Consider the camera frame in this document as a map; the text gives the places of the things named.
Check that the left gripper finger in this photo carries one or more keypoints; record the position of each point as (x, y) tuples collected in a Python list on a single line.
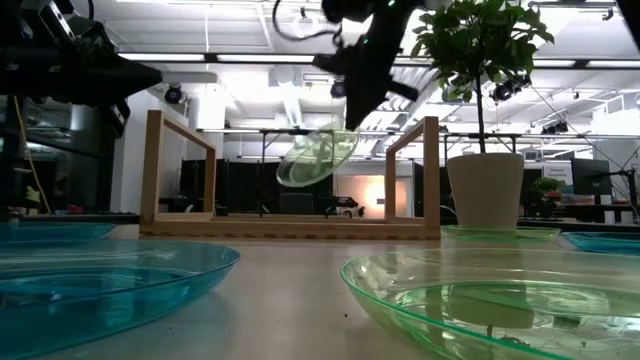
[(135, 77)]

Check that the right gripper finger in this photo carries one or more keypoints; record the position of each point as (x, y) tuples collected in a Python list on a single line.
[(371, 100), (354, 107)]

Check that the green transparent plastic plate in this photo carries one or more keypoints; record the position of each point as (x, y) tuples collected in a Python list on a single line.
[(500, 310), (525, 234), (310, 160)]

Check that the blue transparent plastic plate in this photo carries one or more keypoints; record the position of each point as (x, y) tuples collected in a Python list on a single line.
[(50, 231), (100, 300), (610, 241)]

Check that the wooden slatted shelf rack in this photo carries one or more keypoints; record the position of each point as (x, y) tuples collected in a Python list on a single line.
[(290, 229)]

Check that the black ceiling spotlight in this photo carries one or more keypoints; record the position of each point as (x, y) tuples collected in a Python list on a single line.
[(173, 94), (338, 89), (502, 91), (555, 127)]

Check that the long ceiling light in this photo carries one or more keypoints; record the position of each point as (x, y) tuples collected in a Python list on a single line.
[(614, 64), (555, 63), (265, 58), (161, 57)]

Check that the dark background cabinet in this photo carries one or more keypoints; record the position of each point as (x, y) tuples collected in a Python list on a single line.
[(75, 165)]

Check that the small black white cart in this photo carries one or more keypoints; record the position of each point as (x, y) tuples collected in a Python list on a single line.
[(345, 205)]

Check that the green leafy plant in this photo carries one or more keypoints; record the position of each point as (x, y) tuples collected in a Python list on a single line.
[(480, 35)]

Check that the black background partition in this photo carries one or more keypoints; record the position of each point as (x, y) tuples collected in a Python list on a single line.
[(240, 185)]

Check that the white plant pot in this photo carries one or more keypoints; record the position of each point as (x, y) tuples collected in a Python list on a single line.
[(485, 190)]

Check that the small background potted plant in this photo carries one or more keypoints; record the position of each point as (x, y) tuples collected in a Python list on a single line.
[(547, 186)]

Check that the white teal poster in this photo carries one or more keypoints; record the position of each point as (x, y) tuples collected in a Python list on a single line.
[(556, 172)]

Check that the black computer monitor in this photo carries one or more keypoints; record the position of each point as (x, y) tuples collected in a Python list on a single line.
[(591, 176)]

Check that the black desk stand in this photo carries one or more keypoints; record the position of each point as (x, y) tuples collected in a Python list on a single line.
[(631, 190)]

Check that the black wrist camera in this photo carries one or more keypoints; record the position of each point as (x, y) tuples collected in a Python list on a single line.
[(75, 35)]

